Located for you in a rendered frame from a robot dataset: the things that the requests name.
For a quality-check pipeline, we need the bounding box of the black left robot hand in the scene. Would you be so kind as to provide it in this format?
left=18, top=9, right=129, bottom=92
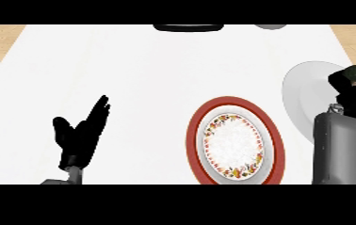
left=52, top=94, right=113, bottom=170

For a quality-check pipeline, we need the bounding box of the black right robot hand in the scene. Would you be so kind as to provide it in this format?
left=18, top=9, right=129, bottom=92
left=327, top=64, right=356, bottom=120

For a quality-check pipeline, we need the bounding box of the plain white plate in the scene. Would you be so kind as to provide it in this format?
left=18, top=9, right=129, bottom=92
left=281, top=60, right=356, bottom=144

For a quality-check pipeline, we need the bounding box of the red-rimmed floral plate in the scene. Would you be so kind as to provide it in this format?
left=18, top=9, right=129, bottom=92
left=185, top=95, right=287, bottom=185

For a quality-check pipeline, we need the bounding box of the grey round object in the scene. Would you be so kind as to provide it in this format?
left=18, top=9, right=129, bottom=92
left=253, top=24, right=290, bottom=31

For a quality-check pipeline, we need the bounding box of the black flat object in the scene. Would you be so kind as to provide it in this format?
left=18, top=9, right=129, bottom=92
left=154, top=24, right=226, bottom=33

